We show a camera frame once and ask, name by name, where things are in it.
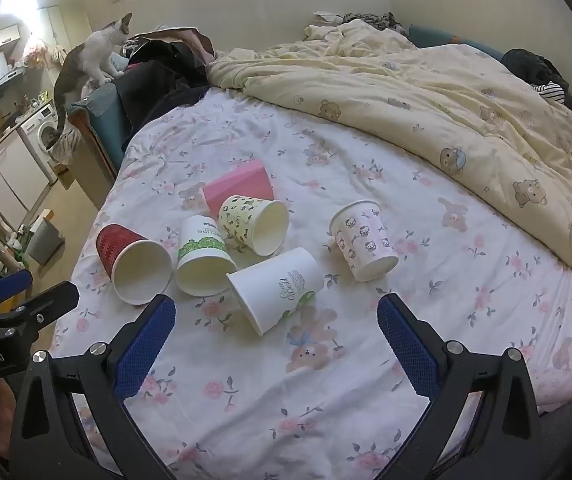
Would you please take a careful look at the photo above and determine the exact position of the teal headboard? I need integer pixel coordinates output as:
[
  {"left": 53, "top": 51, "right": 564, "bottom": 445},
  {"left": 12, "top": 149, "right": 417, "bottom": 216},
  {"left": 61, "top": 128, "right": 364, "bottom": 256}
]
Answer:
[{"left": 408, "top": 24, "right": 507, "bottom": 61}]

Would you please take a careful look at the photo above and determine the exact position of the pink plastic bag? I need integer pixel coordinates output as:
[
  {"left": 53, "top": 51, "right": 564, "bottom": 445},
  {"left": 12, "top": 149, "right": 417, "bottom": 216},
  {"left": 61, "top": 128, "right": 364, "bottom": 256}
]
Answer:
[{"left": 23, "top": 37, "right": 51, "bottom": 68}]

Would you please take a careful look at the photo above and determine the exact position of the white cup with green label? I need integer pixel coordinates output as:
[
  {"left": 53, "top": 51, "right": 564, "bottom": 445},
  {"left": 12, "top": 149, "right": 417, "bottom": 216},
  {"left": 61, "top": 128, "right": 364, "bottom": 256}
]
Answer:
[{"left": 175, "top": 215, "right": 238, "bottom": 297}]

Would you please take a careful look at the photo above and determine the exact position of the pink cloth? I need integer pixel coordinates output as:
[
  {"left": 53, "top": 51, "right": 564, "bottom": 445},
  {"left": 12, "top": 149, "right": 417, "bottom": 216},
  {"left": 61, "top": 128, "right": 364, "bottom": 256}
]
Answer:
[{"left": 531, "top": 367, "right": 572, "bottom": 413}]

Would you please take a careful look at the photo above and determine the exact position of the yellow panda print cup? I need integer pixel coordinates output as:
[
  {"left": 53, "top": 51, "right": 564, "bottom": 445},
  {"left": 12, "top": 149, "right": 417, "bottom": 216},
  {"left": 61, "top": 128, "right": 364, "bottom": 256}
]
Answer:
[{"left": 217, "top": 195, "right": 290, "bottom": 257}]

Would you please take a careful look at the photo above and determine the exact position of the dark clothes pile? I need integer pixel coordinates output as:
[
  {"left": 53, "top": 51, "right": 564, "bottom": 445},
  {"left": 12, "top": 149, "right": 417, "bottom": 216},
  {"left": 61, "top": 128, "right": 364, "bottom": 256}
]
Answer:
[{"left": 116, "top": 27, "right": 217, "bottom": 146}]

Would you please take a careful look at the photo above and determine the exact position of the grey and white cat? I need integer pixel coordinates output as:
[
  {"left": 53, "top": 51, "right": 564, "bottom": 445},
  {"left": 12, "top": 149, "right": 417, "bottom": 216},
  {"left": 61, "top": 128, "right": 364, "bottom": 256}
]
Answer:
[{"left": 54, "top": 12, "right": 134, "bottom": 148}]

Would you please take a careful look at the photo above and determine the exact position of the pink paper cup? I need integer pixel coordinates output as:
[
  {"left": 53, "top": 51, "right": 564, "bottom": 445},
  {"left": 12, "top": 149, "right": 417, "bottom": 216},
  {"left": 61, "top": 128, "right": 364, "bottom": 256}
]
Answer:
[{"left": 202, "top": 158, "right": 275, "bottom": 217}]

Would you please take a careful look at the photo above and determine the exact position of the teal bed footboard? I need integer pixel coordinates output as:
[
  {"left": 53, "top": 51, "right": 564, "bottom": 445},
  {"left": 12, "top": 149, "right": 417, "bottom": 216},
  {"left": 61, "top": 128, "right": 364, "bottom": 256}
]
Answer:
[{"left": 68, "top": 82, "right": 131, "bottom": 211}]

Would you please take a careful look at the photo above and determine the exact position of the hanging white towel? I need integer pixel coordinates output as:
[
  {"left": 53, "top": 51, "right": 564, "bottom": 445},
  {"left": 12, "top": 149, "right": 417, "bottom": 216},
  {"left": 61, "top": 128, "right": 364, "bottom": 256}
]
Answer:
[{"left": 48, "top": 127, "right": 84, "bottom": 166}]

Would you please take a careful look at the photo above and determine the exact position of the dark patterned cloth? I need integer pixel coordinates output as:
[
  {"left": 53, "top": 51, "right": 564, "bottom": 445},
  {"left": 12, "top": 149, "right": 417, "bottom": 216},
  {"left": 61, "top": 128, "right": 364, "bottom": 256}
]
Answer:
[{"left": 313, "top": 10, "right": 409, "bottom": 36}]

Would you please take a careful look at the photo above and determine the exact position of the white washing machine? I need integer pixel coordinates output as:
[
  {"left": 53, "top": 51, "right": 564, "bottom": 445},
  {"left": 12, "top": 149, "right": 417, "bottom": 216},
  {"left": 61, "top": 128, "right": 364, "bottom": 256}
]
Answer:
[{"left": 18, "top": 102, "right": 59, "bottom": 181}]

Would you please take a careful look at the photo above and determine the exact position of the red paper cup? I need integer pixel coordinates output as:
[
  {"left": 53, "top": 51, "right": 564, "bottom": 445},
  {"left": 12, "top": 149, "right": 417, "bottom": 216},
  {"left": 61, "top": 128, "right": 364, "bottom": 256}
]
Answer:
[{"left": 96, "top": 224, "right": 174, "bottom": 306}]

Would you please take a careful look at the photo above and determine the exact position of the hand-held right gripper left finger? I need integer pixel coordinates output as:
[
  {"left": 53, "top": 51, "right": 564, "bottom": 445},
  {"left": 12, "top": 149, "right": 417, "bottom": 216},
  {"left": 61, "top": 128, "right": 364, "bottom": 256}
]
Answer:
[{"left": 8, "top": 294, "right": 177, "bottom": 480}]

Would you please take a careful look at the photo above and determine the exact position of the floral bed sheet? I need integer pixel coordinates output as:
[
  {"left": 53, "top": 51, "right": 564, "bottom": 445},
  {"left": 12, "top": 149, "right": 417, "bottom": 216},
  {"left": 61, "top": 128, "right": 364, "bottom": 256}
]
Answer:
[{"left": 48, "top": 87, "right": 572, "bottom": 480}]

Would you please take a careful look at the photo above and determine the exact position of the pink cat print cup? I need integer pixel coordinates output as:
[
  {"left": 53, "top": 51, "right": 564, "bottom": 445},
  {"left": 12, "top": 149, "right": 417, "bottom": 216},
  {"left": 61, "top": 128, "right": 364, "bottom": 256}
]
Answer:
[{"left": 329, "top": 200, "right": 399, "bottom": 282}]

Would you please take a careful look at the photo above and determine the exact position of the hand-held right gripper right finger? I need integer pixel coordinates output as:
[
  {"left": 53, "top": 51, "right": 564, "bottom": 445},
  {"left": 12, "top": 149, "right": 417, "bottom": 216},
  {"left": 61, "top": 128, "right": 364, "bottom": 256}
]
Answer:
[{"left": 373, "top": 292, "right": 542, "bottom": 480}]

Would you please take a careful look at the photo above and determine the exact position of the white cup with green print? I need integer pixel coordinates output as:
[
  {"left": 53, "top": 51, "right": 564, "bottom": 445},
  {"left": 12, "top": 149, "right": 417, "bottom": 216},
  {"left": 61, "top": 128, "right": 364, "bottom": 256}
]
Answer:
[{"left": 226, "top": 246, "right": 325, "bottom": 337}]

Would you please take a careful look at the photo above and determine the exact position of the grey bin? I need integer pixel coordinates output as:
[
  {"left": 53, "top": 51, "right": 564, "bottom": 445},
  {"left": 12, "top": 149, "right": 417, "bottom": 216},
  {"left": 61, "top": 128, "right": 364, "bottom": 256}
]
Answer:
[{"left": 24, "top": 217, "right": 64, "bottom": 266}]

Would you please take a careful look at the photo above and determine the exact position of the black garment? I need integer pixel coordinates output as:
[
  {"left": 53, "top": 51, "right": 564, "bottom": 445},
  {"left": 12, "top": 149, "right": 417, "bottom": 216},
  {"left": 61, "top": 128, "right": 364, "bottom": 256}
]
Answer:
[{"left": 501, "top": 48, "right": 572, "bottom": 116}]

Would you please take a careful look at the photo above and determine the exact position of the yellow bear print duvet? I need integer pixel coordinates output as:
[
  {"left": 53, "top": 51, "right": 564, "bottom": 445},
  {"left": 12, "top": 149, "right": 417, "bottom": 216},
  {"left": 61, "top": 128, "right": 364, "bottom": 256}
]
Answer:
[{"left": 207, "top": 19, "right": 572, "bottom": 306}]

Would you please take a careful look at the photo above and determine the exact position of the striped cloth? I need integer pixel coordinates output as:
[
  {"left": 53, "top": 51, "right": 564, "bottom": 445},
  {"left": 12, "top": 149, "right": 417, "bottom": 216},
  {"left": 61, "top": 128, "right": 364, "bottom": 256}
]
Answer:
[{"left": 533, "top": 81, "right": 567, "bottom": 105}]

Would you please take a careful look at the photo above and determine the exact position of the white floor cabinet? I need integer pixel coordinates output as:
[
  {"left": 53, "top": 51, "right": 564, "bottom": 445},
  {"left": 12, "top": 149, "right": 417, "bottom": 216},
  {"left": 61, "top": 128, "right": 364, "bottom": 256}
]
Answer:
[{"left": 0, "top": 132, "right": 49, "bottom": 226}]

